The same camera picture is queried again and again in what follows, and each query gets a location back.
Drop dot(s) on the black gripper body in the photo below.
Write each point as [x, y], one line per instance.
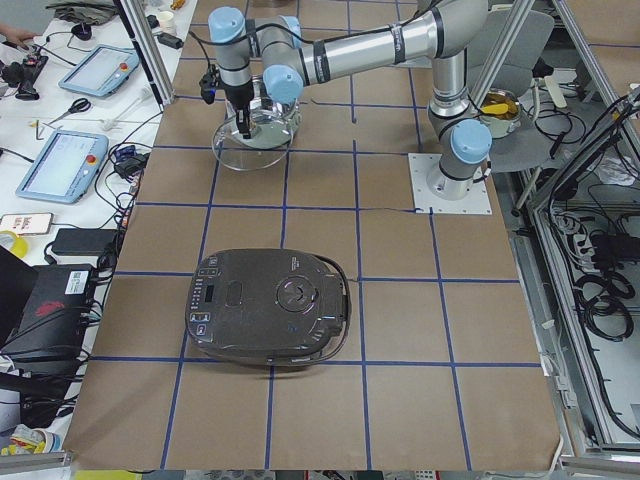
[238, 95]

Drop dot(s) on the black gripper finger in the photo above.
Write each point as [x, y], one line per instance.
[243, 123]

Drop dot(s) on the glass pot lid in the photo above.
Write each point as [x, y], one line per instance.
[231, 150]

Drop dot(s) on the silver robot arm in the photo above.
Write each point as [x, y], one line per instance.
[263, 65]

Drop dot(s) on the person forearm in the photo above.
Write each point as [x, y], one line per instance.
[16, 36]

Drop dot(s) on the pale green electric pot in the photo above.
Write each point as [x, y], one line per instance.
[273, 124]

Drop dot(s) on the blue teach pendant far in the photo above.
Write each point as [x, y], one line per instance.
[101, 72]

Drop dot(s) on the blue teach pendant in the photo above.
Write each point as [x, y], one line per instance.
[101, 72]
[65, 168]

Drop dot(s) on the black scissors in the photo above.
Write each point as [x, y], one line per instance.
[79, 105]

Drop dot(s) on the blue teach pendant near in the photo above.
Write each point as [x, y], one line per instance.
[65, 168]

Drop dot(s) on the dark grey rice cooker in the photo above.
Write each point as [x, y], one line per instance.
[268, 306]

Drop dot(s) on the black power adapter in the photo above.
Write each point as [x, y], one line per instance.
[82, 242]

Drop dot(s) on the yellow tape roll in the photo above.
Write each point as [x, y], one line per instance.
[14, 244]

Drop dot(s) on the steel bowl with yellow item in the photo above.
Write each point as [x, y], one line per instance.
[500, 111]

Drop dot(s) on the grey office chair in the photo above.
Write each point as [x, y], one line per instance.
[525, 147]

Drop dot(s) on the black computer box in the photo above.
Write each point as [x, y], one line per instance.
[44, 309]

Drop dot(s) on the aluminium frame post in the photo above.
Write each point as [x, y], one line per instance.
[136, 25]

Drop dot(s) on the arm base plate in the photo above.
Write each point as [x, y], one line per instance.
[434, 193]

